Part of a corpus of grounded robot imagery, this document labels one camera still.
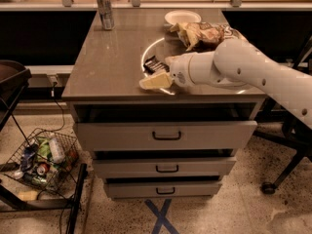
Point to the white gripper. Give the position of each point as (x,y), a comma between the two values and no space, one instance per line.
(179,70)

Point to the rxbar chocolate dark wrapper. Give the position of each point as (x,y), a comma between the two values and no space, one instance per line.
(152,65)

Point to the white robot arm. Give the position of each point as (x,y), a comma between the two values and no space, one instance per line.
(235,63)

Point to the silver redbull can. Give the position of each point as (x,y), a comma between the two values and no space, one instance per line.
(105,14)

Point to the red soda can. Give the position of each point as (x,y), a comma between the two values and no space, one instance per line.
(42,169)

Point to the brown chip bag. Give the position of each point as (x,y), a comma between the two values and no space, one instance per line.
(204,36)

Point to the white paper bowl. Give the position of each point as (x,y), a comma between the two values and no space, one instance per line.
(177,16)

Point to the grey drawer cabinet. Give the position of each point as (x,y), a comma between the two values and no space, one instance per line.
(104,88)

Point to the clear plastic bottle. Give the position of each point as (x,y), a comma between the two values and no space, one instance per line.
(56,149)

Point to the black wire basket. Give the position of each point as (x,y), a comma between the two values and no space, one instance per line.
(22,165)

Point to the black cart frame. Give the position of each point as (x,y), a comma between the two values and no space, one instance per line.
(53,212)

